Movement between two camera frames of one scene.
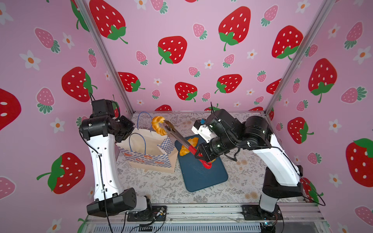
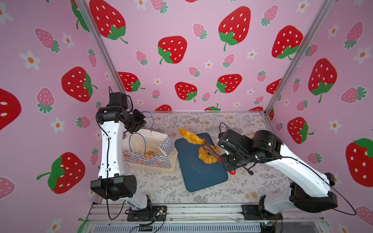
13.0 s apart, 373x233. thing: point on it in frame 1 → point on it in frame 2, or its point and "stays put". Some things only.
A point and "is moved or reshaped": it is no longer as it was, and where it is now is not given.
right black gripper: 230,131 → 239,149
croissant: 185,150 → 191,138
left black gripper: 128,126 → 141,121
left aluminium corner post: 83,7 stays put
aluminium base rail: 309,218 stays put
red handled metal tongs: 169,126 is moved or reshaped
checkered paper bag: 146,149 stays put
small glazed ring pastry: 155,122 → 150,152
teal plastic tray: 195,176 stays put
